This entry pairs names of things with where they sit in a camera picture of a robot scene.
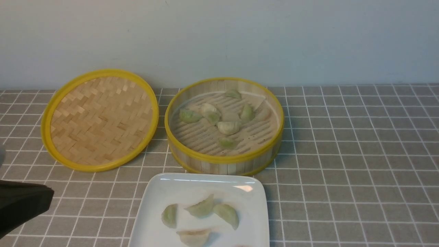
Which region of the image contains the grey checkered tablecloth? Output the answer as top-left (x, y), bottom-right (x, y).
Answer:
top-left (0, 83), bottom-right (439, 247)

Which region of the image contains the pale green steamed dumpling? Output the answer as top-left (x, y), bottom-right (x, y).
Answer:
top-left (218, 137), bottom-right (237, 150)
top-left (239, 103), bottom-right (256, 124)
top-left (179, 108), bottom-right (203, 124)
top-left (224, 90), bottom-right (242, 100)

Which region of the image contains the whitish dumpling on plate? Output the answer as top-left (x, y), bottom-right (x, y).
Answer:
top-left (177, 229), bottom-right (212, 247)

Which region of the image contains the white square plate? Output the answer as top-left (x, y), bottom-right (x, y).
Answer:
top-left (128, 173), bottom-right (270, 247)

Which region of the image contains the yellow rimmed bamboo steamer basket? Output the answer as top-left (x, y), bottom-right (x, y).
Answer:
top-left (164, 77), bottom-right (284, 176)

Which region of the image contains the yellow rimmed woven steamer lid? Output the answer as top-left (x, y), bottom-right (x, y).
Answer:
top-left (40, 69), bottom-right (159, 173)

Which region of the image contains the whitish steamed dumpling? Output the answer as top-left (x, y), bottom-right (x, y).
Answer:
top-left (200, 103), bottom-right (221, 126)
top-left (216, 121), bottom-right (241, 136)

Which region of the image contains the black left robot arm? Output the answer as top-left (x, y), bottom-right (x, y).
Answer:
top-left (0, 180), bottom-right (55, 238)

